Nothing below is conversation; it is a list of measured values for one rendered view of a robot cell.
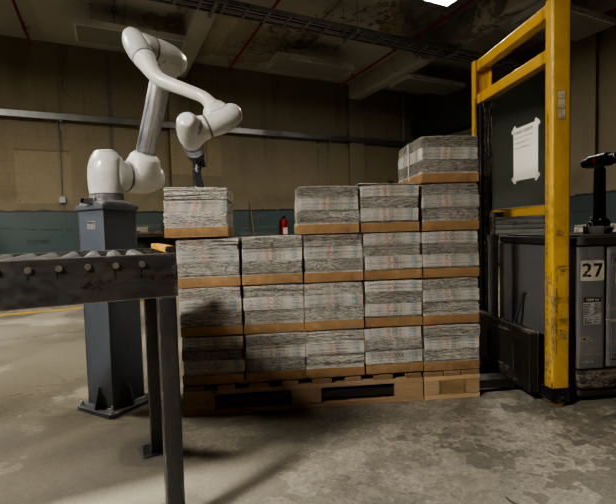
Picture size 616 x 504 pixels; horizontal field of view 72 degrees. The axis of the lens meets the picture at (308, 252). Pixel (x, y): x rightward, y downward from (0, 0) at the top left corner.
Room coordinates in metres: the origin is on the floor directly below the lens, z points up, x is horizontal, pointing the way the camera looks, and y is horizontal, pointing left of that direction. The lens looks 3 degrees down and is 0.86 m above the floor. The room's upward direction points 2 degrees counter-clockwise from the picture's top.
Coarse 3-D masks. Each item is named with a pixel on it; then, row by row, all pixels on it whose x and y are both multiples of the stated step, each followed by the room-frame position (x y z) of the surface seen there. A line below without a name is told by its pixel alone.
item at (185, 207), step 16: (176, 192) 1.91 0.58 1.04; (192, 192) 1.92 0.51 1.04; (208, 192) 1.92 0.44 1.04; (224, 192) 1.93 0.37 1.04; (176, 208) 1.92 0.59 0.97; (192, 208) 1.92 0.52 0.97; (208, 208) 1.93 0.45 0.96; (224, 208) 1.93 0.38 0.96; (176, 224) 1.92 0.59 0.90; (192, 224) 1.92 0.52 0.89; (208, 224) 1.93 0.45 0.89; (224, 224) 1.93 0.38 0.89
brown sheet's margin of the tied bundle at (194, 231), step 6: (168, 228) 1.90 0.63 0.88; (174, 228) 1.91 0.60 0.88; (180, 228) 1.91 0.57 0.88; (186, 228) 1.91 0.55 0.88; (192, 228) 1.91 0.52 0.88; (198, 228) 1.92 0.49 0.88; (204, 228) 1.92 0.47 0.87; (210, 228) 1.92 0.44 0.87; (216, 228) 1.92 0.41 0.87; (222, 228) 1.93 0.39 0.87; (228, 228) 1.94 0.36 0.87; (168, 234) 1.90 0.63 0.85; (174, 234) 1.91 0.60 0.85; (180, 234) 1.91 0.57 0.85; (186, 234) 1.91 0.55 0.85; (192, 234) 1.91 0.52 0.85; (198, 234) 1.92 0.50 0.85; (204, 234) 1.92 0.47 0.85; (210, 234) 1.92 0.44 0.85; (216, 234) 1.93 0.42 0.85; (222, 234) 1.93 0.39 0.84; (228, 234) 1.94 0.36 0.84
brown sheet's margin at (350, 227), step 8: (312, 224) 1.98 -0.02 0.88; (320, 224) 1.99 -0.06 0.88; (328, 224) 1.99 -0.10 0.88; (336, 224) 1.99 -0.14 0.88; (344, 224) 2.00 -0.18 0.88; (352, 224) 2.00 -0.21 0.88; (296, 232) 2.19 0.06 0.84; (304, 232) 1.98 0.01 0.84; (312, 232) 1.98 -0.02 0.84; (320, 232) 1.99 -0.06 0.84; (328, 232) 1.99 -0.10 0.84; (336, 232) 2.00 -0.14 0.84; (344, 232) 2.00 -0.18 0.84; (352, 232) 2.00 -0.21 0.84
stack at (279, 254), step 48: (192, 240) 1.93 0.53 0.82; (240, 240) 2.15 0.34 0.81; (288, 240) 1.97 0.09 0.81; (336, 240) 2.00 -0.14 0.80; (384, 240) 2.03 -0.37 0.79; (192, 288) 1.94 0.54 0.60; (240, 288) 1.96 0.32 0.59; (288, 288) 1.97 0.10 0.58; (336, 288) 2.00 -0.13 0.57; (384, 288) 2.02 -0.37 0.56; (240, 336) 1.96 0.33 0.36; (288, 336) 1.97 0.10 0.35; (336, 336) 2.00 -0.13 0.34; (384, 336) 2.02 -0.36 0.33; (240, 384) 2.29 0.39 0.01; (288, 384) 1.97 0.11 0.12; (336, 384) 1.99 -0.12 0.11
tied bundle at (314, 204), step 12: (300, 192) 1.99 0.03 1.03; (312, 192) 1.99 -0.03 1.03; (324, 192) 1.99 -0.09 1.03; (336, 192) 2.00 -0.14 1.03; (348, 192) 2.01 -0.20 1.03; (300, 204) 1.99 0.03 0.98; (312, 204) 1.99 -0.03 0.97; (324, 204) 2.00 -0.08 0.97; (336, 204) 2.00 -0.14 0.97; (348, 204) 2.01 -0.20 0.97; (300, 216) 2.00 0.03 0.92; (312, 216) 1.99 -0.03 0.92; (324, 216) 1.99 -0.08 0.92; (336, 216) 2.00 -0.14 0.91; (348, 216) 2.00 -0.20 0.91
